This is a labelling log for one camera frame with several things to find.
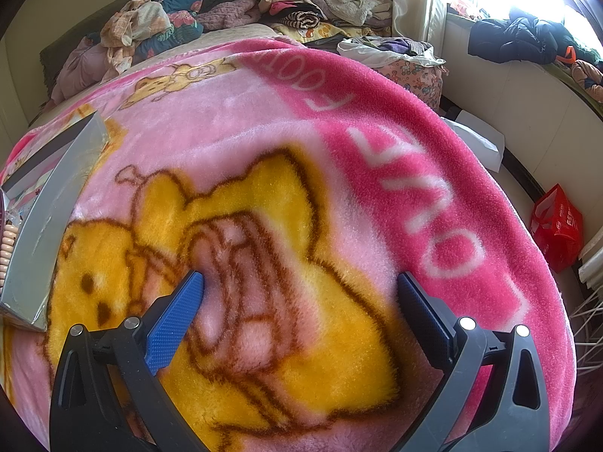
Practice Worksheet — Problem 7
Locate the white box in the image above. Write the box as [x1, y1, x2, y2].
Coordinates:
[443, 110, 506, 173]

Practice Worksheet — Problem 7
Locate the orange black patterned garment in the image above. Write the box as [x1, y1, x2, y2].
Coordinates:
[556, 44, 603, 104]

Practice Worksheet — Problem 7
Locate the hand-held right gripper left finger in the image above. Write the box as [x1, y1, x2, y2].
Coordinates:
[49, 270, 205, 452]

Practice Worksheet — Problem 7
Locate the brown cardboard box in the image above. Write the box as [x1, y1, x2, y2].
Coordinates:
[0, 110, 111, 333]

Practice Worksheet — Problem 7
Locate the red bag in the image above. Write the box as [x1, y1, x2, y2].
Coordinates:
[530, 183, 585, 274]

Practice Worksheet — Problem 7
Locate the pink quilt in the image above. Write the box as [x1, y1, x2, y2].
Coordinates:
[49, 33, 118, 104]

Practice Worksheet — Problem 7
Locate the pink bear printed blanket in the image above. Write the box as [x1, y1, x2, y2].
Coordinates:
[0, 38, 578, 452]

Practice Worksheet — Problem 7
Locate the orange patterned cloth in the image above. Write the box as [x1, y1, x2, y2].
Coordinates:
[100, 0, 173, 81]

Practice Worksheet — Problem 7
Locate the white wire rack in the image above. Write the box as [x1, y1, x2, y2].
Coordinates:
[568, 287, 603, 377]

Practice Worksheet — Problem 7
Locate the red orange cloth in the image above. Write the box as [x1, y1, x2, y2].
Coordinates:
[447, 0, 479, 18]

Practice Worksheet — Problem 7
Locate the floral laundry basket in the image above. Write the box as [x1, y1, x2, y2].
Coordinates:
[337, 37, 448, 114]

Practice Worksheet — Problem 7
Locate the pink knit garment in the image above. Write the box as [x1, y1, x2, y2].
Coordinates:
[195, 0, 260, 31]

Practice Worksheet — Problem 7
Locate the cream window curtain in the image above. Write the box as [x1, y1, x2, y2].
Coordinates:
[393, 0, 448, 43]

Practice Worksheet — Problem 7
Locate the dark puffer jacket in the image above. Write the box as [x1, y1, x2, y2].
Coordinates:
[468, 14, 573, 66]

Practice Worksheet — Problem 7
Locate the pile of clothes on bed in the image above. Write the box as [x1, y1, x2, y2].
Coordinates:
[28, 23, 283, 128]

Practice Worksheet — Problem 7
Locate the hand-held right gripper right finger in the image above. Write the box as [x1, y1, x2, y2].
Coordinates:
[397, 272, 552, 452]

